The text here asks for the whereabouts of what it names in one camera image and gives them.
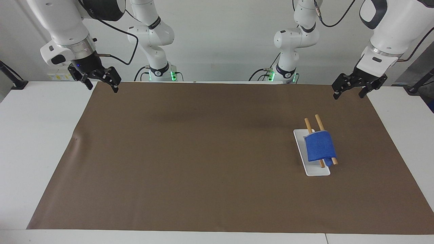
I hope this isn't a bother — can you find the blue towel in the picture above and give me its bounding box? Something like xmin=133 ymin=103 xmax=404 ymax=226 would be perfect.
xmin=303 ymin=130 xmax=337 ymax=167

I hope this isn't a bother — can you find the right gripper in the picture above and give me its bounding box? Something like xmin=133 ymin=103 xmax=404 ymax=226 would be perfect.
xmin=67 ymin=54 xmax=122 ymax=94

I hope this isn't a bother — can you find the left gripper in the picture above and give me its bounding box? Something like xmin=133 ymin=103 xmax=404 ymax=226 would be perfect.
xmin=331 ymin=66 xmax=388 ymax=100

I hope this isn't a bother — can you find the black cable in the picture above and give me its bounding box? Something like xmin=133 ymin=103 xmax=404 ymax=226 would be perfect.
xmin=248 ymin=68 xmax=276 ymax=82
xmin=93 ymin=8 xmax=139 ymax=66
xmin=314 ymin=0 xmax=357 ymax=28
xmin=134 ymin=65 xmax=152 ymax=82
xmin=397 ymin=27 xmax=434 ymax=63

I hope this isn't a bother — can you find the black stand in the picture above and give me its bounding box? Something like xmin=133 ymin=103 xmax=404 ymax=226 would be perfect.
xmin=0 ymin=60 xmax=28 ymax=90
xmin=405 ymin=68 xmax=434 ymax=95

